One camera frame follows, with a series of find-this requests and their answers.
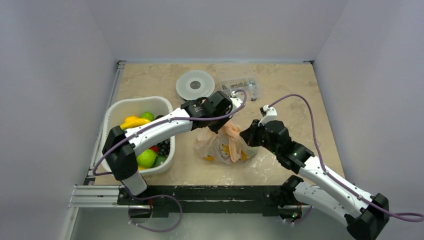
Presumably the clear screw organizer box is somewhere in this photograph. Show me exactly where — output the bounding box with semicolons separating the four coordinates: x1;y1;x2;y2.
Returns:
215;63;262;101

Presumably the yellow banana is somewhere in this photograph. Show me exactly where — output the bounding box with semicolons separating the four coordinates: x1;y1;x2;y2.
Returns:
120;116;151;130

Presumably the dark grape bunch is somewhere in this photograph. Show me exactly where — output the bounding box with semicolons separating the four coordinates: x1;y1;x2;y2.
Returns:
156;139;171;157

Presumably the small green lime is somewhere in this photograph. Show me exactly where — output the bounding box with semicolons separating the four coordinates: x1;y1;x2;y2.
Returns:
140;111;155;122

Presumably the aluminium frame rail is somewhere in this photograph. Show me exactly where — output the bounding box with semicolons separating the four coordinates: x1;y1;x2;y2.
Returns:
67;60;127;210

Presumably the large green apple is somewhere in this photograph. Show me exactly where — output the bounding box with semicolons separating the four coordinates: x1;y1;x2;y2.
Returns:
136;149;157;169

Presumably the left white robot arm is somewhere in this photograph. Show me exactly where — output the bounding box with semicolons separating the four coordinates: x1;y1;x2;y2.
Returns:
102;91;244;205

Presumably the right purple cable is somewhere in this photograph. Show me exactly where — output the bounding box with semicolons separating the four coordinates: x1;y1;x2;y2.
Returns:
264;93;424;223

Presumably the orange printed plastic bag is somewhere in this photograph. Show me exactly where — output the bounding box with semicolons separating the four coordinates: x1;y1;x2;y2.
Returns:
194;121;259;165

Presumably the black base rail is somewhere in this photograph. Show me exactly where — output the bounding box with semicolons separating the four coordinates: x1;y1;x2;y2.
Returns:
117;175;303;219

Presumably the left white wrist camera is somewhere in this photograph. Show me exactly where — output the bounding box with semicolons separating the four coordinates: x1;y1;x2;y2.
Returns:
229;95;245;113

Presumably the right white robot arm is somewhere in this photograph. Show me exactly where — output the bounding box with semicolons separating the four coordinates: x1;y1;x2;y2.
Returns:
239;119;389;240

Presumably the grey filament spool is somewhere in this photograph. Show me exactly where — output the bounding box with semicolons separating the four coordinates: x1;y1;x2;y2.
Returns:
175;70;216;103

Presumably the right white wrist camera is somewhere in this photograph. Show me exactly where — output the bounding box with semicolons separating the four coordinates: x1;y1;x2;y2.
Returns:
259;104;278;125

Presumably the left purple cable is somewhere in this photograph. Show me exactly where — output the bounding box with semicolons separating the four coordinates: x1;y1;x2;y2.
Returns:
92;88;248;177

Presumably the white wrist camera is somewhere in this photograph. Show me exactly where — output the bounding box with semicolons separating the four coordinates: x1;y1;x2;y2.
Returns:
229;95;245;113
259;104;278;125

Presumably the white plastic basket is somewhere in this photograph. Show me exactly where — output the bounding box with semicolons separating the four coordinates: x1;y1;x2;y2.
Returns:
97;96;176;177

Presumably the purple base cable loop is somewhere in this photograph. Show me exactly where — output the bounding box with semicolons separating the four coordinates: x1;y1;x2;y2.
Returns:
127;193;185;233

